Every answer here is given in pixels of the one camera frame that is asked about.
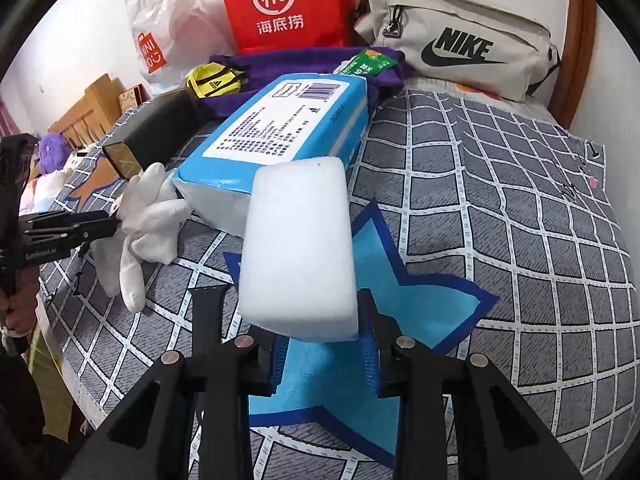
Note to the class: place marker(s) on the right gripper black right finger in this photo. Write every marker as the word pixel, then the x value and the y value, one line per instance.
pixel 499 436

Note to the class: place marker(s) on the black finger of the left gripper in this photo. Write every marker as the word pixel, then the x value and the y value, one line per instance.
pixel 53 235

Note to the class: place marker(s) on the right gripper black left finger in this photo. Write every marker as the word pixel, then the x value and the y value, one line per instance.
pixel 149 433

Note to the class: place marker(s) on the white glove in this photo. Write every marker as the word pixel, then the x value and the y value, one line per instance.
pixel 149 215

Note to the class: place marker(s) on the white foam sponge block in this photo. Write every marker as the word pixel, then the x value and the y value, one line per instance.
pixel 297 272

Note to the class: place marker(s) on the yellow Adidas mini bag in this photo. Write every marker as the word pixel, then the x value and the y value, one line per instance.
pixel 214 79

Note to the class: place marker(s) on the blue wet wipes pack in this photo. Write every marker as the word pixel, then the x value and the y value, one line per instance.
pixel 297 116

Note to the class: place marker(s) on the green tissue packet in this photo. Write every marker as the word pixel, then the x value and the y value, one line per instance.
pixel 367 62

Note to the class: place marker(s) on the person's left hand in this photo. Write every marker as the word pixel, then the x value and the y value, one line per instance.
pixel 21 307

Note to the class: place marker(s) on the purple plush toy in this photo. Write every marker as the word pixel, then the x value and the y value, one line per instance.
pixel 53 150

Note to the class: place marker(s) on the wooden headboard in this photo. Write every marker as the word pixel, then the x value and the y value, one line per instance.
pixel 92 116

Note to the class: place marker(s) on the orange star patch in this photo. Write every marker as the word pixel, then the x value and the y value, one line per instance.
pixel 102 176

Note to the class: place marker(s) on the brown patterned box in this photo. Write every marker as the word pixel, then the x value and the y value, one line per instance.
pixel 132 97

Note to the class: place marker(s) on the blue star patch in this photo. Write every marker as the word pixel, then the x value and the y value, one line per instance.
pixel 334 384

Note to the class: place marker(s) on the dark green tea tin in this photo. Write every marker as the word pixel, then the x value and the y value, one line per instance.
pixel 154 133

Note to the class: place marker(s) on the white Miniso plastic bag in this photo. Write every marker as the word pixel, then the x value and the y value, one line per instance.
pixel 172 37

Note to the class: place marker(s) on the grey checkered bed sheet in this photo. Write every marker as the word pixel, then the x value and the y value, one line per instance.
pixel 493 193

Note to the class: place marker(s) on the purple towel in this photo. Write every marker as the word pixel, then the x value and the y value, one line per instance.
pixel 261 69

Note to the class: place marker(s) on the red paper shopping bag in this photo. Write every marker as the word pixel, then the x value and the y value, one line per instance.
pixel 271 25

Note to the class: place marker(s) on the beige Nike waist bag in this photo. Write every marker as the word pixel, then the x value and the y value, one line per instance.
pixel 463 41

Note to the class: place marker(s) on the wooden door frame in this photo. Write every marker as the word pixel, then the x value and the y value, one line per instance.
pixel 580 33

